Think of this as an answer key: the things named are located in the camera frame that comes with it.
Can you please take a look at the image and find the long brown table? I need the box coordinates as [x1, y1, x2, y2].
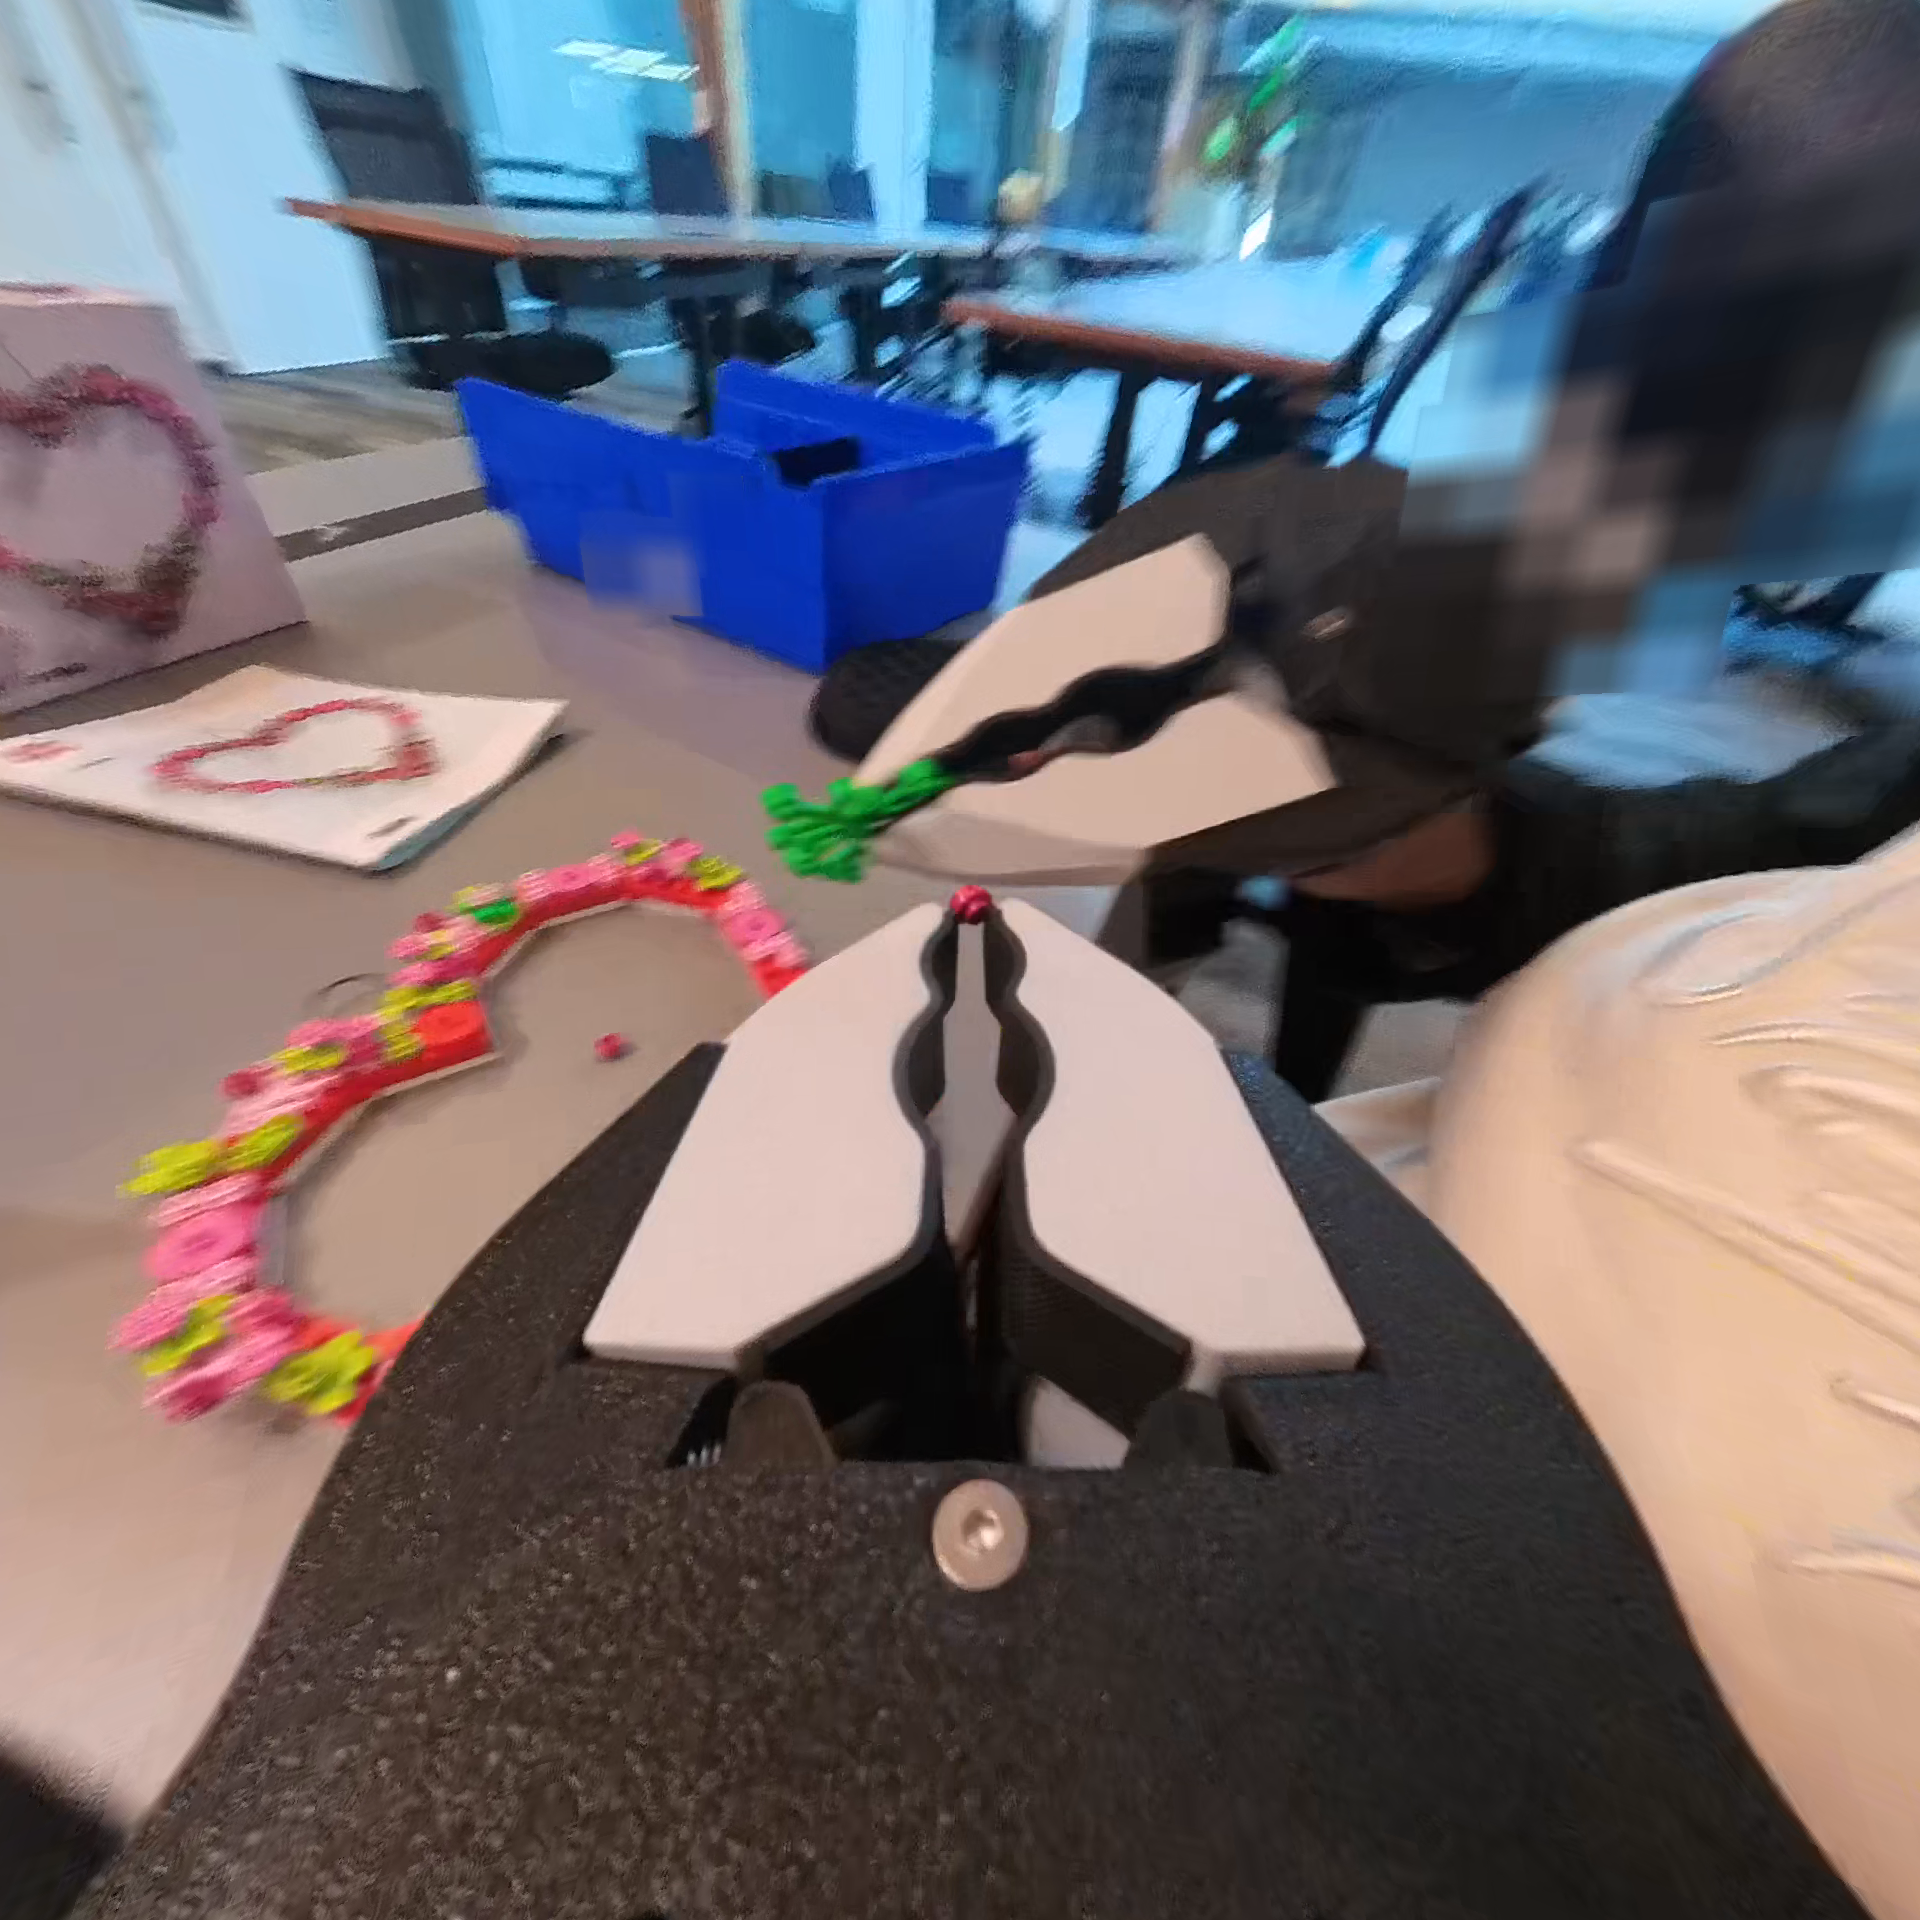
[282, 194, 1202, 436]

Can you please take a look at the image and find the black office chair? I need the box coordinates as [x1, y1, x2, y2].
[292, 66, 620, 399]

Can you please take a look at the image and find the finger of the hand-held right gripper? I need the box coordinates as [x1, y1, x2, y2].
[873, 661, 1340, 889]
[853, 533, 1238, 788]

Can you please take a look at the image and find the blue plastic bin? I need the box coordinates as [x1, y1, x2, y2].
[454, 356, 1034, 676]

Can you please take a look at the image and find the black mesh chair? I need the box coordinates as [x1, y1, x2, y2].
[1305, 175, 1554, 466]

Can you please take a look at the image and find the brown table with black legs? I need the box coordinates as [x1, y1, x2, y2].
[942, 246, 1443, 535]

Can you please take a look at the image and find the black chair seat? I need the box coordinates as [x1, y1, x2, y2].
[810, 637, 993, 764]

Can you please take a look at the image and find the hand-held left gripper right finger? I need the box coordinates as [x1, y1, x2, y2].
[979, 895, 1369, 1395]

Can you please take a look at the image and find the grey desk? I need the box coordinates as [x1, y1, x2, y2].
[0, 450, 1202, 1825]

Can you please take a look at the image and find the red brick heart flower wreath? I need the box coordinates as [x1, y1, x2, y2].
[111, 833, 815, 1427]

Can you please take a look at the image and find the white heart instruction booklet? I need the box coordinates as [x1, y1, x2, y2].
[0, 662, 569, 875]

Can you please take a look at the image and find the green brick plant piece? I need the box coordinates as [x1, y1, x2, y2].
[761, 757, 963, 886]

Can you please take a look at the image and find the white heart printed box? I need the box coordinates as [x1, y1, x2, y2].
[0, 281, 308, 721]

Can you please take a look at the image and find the person's white clothing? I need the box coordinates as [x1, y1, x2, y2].
[1318, 826, 1920, 1920]

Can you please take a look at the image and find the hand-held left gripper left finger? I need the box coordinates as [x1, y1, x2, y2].
[578, 900, 965, 1377]

